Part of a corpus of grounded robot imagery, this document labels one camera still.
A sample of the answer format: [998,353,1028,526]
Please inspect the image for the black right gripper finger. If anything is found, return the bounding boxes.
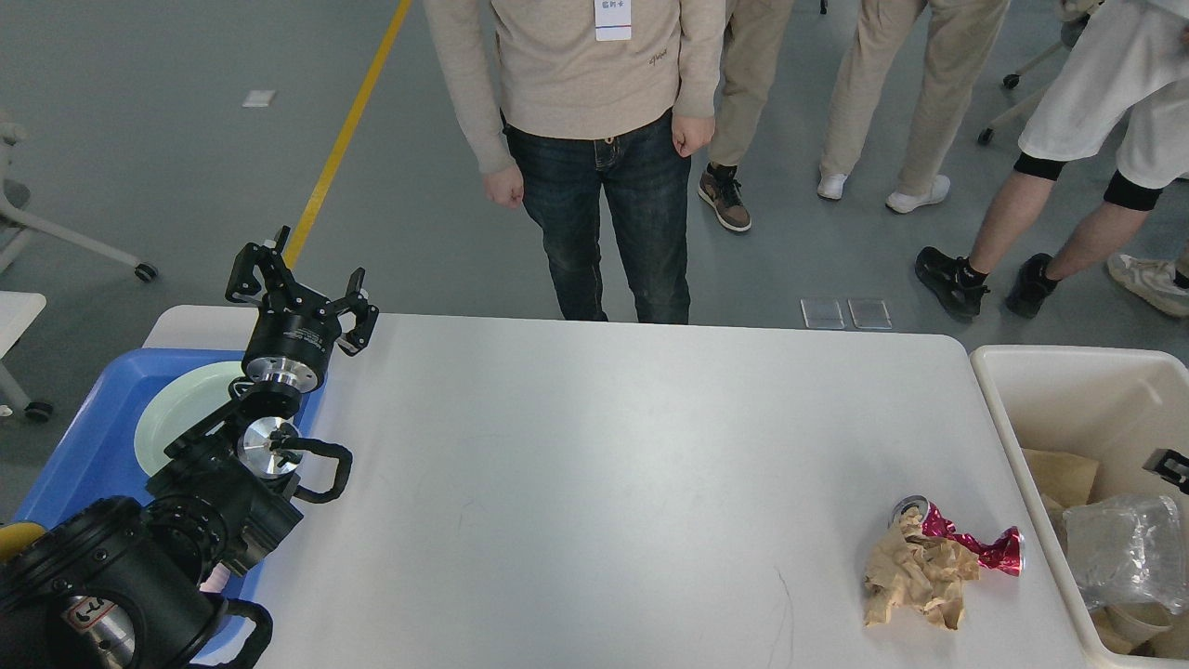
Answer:
[1143,449,1189,496]

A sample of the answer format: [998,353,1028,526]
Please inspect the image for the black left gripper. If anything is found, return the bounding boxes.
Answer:
[225,226,379,391]

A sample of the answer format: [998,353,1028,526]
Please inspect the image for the aluminium foil bag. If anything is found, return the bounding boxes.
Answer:
[1062,492,1185,616]

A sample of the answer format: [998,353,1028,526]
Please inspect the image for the green plate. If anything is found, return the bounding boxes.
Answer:
[134,361,298,476]

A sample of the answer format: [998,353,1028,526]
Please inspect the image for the brown paper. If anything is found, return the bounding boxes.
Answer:
[1023,449,1101,542]
[866,507,980,631]

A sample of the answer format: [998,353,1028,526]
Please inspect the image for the pink ribbed mug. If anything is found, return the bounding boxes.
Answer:
[199,564,232,594]

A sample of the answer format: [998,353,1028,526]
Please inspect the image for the small cream cup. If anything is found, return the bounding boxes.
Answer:
[1105,602,1172,655]

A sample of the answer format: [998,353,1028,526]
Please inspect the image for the brown paper bag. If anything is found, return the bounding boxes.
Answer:
[1089,610,1138,655]

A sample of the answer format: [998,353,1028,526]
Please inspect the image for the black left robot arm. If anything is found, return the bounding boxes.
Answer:
[1,228,379,668]

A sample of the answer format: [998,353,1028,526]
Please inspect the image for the white plastic bin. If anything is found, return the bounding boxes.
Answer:
[970,346,1188,668]

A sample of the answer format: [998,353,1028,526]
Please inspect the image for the brown paper in bin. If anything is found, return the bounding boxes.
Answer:
[1023,449,1101,542]

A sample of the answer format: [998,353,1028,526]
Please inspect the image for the crushed red drink can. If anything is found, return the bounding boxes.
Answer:
[888,496,1026,578]

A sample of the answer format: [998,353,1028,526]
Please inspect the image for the blue plastic tray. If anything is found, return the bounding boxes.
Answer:
[21,348,313,668]

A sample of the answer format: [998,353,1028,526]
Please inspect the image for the white side table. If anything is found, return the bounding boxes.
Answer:
[0,291,55,424]

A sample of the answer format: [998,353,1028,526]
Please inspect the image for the white chair base left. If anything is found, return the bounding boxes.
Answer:
[0,107,159,283]

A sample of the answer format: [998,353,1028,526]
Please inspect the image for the person in beige sweater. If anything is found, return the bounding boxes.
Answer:
[424,1,726,323]

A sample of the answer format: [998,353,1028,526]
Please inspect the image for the clear floor plate right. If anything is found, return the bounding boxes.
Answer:
[847,299,895,332]

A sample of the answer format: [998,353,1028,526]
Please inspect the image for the clear floor plate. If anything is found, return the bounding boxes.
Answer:
[800,299,847,332]
[847,299,895,332]

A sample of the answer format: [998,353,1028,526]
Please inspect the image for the clear floor plate left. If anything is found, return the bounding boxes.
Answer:
[800,299,847,332]

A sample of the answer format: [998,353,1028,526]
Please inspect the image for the blue mug yellow inside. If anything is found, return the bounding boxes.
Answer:
[0,520,46,564]

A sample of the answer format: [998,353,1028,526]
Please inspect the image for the person in black shorts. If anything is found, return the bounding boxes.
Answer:
[914,1,1188,321]

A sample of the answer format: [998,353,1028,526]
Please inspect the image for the white office chair base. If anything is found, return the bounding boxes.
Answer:
[975,19,1088,147]

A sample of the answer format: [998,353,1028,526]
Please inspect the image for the person in khaki trousers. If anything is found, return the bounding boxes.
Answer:
[817,0,1012,215]

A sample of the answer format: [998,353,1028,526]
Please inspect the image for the person in brown shoes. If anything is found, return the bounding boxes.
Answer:
[698,1,794,233]

